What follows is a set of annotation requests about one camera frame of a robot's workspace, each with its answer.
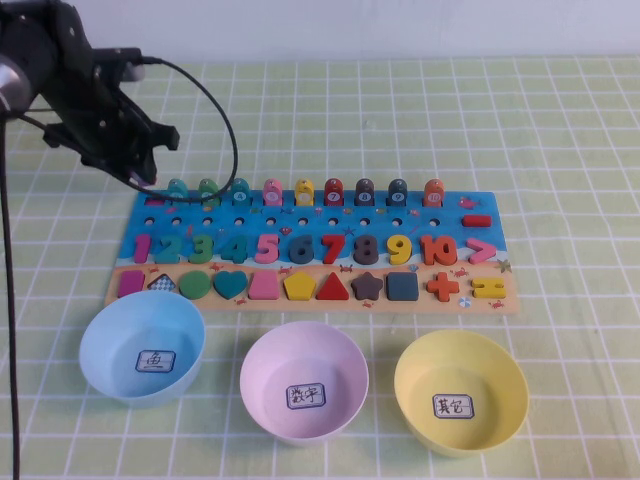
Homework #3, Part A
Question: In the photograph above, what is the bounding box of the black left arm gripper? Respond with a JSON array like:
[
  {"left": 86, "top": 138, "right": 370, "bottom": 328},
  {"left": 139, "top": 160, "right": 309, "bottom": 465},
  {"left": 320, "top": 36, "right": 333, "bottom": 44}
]
[{"left": 43, "top": 49, "right": 181, "bottom": 188}]

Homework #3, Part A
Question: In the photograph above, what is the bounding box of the teal number 2 piece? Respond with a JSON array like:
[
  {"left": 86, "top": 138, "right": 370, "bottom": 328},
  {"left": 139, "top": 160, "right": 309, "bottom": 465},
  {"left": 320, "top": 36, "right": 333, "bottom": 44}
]
[{"left": 152, "top": 234, "right": 181, "bottom": 265}]

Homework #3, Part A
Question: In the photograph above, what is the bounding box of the green number 3 piece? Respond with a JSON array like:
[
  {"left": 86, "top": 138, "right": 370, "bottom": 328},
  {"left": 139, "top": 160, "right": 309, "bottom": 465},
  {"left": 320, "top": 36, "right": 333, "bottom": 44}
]
[{"left": 187, "top": 234, "right": 215, "bottom": 265}]

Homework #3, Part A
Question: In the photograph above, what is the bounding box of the magenta rectangle piece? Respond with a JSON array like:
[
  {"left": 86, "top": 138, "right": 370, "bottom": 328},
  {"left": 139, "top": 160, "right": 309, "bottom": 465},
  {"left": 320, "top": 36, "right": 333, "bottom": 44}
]
[{"left": 118, "top": 270, "right": 146, "bottom": 299}]

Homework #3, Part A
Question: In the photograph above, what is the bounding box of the green circle piece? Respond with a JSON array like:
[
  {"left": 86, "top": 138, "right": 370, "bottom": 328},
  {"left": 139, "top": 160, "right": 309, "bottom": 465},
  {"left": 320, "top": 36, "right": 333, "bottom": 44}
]
[{"left": 179, "top": 271, "right": 211, "bottom": 301}]

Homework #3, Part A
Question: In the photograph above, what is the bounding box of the teal number 4 piece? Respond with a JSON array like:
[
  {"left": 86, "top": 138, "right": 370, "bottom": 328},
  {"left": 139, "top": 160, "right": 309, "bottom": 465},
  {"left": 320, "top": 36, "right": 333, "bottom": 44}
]
[{"left": 219, "top": 234, "right": 250, "bottom": 264}]

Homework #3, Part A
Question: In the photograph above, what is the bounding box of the teal heart piece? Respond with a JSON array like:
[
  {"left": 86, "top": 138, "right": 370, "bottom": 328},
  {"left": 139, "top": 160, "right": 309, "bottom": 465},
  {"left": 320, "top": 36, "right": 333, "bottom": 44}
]
[{"left": 213, "top": 270, "right": 249, "bottom": 300}]

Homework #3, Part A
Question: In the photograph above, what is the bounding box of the pink number 5 piece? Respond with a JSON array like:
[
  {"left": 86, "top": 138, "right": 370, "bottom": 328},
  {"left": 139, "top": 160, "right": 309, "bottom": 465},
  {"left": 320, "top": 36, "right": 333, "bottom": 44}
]
[{"left": 254, "top": 233, "right": 281, "bottom": 265}]

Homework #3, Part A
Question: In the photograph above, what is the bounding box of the light blue plastic bowl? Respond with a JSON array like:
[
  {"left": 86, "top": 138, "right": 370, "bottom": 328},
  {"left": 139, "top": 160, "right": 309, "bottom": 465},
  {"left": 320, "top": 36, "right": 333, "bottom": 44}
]
[{"left": 78, "top": 291, "right": 207, "bottom": 410}]

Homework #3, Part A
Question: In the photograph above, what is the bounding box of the pink trapezoid piece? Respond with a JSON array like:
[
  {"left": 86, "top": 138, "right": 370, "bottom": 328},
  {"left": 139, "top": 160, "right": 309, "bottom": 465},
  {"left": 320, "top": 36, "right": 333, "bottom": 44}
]
[{"left": 248, "top": 272, "right": 280, "bottom": 301}]

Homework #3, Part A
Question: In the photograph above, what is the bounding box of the slate number 6 piece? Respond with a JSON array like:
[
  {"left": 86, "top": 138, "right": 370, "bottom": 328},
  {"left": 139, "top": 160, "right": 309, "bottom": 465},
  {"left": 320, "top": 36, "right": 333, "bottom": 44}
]
[{"left": 289, "top": 234, "right": 317, "bottom": 266}]

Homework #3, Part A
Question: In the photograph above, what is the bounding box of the blue beach puzzle board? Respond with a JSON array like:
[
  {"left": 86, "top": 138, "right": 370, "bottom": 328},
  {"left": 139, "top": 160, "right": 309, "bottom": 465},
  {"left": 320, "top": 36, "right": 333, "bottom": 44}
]
[{"left": 103, "top": 189, "right": 521, "bottom": 317}]

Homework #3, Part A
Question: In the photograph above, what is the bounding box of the white label in blue bowl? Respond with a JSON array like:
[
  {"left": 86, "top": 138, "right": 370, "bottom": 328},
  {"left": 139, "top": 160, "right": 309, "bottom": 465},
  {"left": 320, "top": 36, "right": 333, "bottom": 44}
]
[{"left": 135, "top": 349, "right": 177, "bottom": 374}]

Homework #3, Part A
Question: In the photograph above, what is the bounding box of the yellow pentagon piece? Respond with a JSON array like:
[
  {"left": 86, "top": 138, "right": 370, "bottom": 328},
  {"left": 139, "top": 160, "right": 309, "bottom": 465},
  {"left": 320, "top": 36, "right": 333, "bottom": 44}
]
[{"left": 283, "top": 272, "right": 318, "bottom": 301}]

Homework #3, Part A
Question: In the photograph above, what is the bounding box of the red number 7 piece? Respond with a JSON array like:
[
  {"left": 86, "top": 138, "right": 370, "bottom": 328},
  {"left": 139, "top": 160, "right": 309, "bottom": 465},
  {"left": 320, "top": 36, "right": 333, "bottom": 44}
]
[{"left": 321, "top": 234, "right": 347, "bottom": 265}]

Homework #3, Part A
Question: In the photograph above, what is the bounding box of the red triangle piece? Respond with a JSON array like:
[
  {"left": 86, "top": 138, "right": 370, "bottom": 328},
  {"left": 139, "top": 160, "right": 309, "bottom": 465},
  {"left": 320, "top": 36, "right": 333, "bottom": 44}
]
[{"left": 315, "top": 272, "right": 351, "bottom": 301}]

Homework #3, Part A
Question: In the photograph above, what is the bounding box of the brown number 8 piece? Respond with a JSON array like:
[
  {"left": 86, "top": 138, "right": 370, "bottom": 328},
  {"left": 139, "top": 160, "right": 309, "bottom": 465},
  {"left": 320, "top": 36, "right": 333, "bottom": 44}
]
[{"left": 353, "top": 234, "right": 380, "bottom": 266}]

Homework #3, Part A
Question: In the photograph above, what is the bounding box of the pink plastic bowl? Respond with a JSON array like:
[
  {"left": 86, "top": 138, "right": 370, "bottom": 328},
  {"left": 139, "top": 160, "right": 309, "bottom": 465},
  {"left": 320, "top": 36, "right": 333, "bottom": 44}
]
[{"left": 239, "top": 320, "right": 370, "bottom": 448}]

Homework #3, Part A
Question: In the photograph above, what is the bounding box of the brown star piece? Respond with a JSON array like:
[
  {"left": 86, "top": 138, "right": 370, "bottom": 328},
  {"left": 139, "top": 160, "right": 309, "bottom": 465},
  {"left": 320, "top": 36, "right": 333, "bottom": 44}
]
[{"left": 350, "top": 272, "right": 385, "bottom": 302}]

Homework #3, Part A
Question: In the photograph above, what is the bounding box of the yellow number 9 piece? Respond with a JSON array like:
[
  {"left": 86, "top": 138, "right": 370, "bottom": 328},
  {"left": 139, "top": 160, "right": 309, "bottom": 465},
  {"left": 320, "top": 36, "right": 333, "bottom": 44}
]
[{"left": 386, "top": 234, "right": 414, "bottom": 266}]

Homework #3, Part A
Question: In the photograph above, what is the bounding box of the white label in pink bowl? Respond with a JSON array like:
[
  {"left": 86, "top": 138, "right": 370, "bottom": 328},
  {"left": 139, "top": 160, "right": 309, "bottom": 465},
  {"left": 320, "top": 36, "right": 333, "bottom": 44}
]
[{"left": 285, "top": 384, "right": 326, "bottom": 411}]

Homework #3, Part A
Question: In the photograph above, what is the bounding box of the slate square piece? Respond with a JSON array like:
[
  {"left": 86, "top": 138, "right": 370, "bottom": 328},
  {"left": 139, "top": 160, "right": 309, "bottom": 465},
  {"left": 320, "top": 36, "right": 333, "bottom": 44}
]
[{"left": 385, "top": 272, "right": 419, "bottom": 303}]

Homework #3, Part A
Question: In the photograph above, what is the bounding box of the orange number 10 piece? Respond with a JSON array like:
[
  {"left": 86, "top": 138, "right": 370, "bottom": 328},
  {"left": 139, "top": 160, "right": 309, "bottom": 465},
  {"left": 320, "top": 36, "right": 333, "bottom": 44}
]
[{"left": 419, "top": 234, "right": 459, "bottom": 266}]

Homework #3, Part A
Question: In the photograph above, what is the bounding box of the orange plus sign piece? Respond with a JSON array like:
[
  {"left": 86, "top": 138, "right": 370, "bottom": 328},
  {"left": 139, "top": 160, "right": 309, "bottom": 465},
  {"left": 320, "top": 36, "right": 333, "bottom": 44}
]
[{"left": 426, "top": 272, "right": 460, "bottom": 303}]

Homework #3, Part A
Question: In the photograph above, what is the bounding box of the pink greater-than sign piece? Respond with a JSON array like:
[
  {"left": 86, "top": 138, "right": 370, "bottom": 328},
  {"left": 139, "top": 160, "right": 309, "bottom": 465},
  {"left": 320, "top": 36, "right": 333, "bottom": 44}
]
[{"left": 466, "top": 238, "right": 498, "bottom": 265}]

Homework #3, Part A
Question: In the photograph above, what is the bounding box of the yellow equals sign piece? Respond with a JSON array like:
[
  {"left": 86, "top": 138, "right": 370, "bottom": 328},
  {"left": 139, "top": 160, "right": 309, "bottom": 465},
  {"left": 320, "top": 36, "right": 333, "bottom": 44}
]
[{"left": 471, "top": 278, "right": 506, "bottom": 300}]

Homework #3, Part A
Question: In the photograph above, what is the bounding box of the yellow plastic bowl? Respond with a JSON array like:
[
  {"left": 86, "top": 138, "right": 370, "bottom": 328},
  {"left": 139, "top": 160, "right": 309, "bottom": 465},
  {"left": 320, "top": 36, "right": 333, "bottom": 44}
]
[{"left": 393, "top": 328, "right": 530, "bottom": 459}]

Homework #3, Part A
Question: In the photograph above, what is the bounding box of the white label in yellow bowl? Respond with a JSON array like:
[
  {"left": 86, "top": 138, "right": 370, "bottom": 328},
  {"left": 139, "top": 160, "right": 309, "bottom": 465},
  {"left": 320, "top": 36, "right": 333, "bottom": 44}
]
[{"left": 432, "top": 394, "right": 475, "bottom": 420}]

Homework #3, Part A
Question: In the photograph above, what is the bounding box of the teal fish marked 2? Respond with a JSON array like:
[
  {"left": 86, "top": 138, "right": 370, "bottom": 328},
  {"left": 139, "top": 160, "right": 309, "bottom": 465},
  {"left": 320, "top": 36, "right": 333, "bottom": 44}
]
[{"left": 166, "top": 178, "right": 190, "bottom": 207}]

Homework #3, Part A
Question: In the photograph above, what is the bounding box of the green fish marked 3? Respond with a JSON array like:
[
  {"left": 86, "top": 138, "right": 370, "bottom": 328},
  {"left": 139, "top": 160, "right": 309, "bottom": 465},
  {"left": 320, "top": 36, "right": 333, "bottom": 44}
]
[{"left": 197, "top": 178, "right": 220, "bottom": 207}]

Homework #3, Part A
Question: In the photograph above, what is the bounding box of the teal fish marked 4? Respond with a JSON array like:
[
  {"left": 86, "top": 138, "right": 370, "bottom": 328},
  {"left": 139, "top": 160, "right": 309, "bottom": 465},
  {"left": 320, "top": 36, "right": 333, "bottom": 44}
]
[{"left": 229, "top": 178, "right": 251, "bottom": 206}]

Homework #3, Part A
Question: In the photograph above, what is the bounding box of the red fish marked 7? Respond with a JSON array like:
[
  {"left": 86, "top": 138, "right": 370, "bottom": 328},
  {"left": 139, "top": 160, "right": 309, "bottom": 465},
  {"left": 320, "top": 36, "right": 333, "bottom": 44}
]
[{"left": 324, "top": 178, "right": 346, "bottom": 207}]

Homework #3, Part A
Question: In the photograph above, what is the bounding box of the slate fish marked 9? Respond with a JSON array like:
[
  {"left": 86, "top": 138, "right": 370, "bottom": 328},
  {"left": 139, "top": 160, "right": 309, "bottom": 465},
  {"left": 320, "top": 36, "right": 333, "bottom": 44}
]
[{"left": 387, "top": 178, "right": 409, "bottom": 207}]

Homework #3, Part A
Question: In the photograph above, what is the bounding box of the green checkered tablecloth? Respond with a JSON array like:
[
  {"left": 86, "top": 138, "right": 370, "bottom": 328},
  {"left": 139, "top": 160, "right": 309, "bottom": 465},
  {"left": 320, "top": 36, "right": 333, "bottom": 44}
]
[{"left": 0, "top": 54, "right": 640, "bottom": 480}]

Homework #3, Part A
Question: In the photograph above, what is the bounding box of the orange fish marked 10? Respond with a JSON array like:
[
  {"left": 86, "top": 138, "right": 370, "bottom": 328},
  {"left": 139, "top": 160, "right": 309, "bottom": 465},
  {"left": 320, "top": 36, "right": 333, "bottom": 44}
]
[{"left": 423, "top": 178, "right": 446, "bottom": 207}]

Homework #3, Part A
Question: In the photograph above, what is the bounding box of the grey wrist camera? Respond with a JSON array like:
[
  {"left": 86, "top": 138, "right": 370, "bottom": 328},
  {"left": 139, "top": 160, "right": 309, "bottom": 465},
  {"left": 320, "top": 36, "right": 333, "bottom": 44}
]
[{"left": 94, "top": 47, "right": 147, "bottom": 84}]

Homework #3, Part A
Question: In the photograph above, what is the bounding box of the black camera cable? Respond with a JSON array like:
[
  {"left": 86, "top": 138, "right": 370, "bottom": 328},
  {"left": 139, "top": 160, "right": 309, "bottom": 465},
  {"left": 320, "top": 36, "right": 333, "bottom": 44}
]
[{"left": 0, "top": 54, "right": 240, "bottom": 480}]

